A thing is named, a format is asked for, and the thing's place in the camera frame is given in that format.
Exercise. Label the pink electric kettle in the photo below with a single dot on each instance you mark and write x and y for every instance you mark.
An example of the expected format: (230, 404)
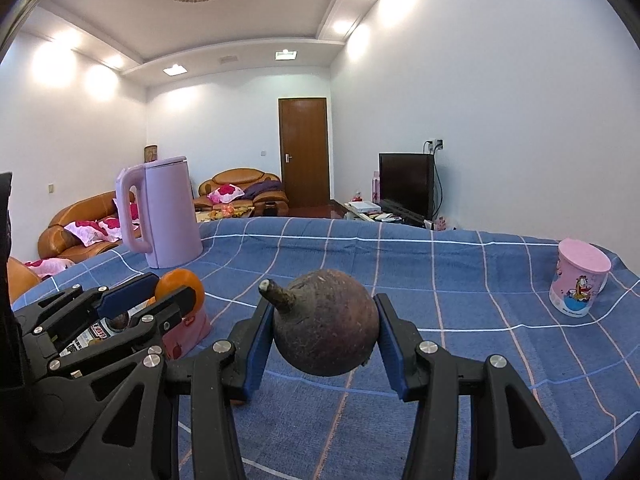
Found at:
(167, 210)

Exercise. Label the white printed packet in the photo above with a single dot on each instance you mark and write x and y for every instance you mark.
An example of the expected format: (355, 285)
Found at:
(97, 332)

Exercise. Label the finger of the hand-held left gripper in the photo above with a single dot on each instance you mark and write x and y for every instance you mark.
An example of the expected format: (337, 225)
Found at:
(165, 312)
(125, 296)

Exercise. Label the white flat box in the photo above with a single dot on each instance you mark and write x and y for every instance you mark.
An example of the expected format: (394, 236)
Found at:
(366, 206)

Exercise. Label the black television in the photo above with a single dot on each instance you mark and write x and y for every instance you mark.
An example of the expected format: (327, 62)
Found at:
(405, 182)

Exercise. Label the brown leather sofa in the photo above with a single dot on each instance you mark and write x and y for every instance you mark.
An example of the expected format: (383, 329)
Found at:
(240, 176)
(75, 210)

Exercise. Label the purple round fruit with stem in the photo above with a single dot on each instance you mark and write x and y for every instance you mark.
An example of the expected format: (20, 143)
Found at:
(325, 330)

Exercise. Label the ceiling air vent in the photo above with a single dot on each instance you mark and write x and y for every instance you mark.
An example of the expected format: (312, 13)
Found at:
(227, 59)

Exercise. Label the pink floral pillow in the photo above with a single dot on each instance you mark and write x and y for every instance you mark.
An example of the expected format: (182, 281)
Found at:
(226, 194)
(45, 266)
(95, 230)

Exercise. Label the pink floral tin box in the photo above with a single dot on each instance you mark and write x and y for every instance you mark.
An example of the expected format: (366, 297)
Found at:
(192, 332)

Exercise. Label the framed wall picture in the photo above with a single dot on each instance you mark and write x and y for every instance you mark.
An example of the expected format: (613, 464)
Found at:
(151, 153)

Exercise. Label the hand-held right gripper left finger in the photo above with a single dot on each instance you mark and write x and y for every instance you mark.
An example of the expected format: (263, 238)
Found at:
(257, 355)

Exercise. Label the brown wooden door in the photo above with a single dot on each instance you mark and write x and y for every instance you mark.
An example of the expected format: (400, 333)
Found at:
(305, 152)

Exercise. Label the square ceiling light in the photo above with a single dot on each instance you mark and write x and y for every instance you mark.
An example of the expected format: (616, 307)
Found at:
(285, 54)
(174, 69)

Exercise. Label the dark television stand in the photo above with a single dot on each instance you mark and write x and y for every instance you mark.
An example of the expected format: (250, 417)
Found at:
(345, 209)

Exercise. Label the purple cloth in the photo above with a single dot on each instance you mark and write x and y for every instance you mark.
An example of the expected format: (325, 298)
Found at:
(265, 190)

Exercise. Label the coffee table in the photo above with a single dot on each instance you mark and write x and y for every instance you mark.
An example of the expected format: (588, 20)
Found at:
(225, 214)

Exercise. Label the blue plaid tablecloth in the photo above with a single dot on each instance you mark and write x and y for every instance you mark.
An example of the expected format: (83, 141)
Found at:
(475, 360)

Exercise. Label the pink cartoon cup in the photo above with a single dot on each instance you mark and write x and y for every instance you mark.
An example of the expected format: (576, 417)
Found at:
(577, 280)

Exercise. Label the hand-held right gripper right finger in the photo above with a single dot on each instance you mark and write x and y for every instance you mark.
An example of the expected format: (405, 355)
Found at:
(392, 345)

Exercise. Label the medium orange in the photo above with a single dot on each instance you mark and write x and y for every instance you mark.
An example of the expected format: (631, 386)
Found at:
(175, 282)

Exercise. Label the pink bottle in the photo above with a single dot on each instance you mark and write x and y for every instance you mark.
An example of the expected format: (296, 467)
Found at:
(375, 186)

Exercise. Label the wall socket with plug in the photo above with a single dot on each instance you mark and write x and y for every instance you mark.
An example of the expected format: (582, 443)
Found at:
(434, 145)

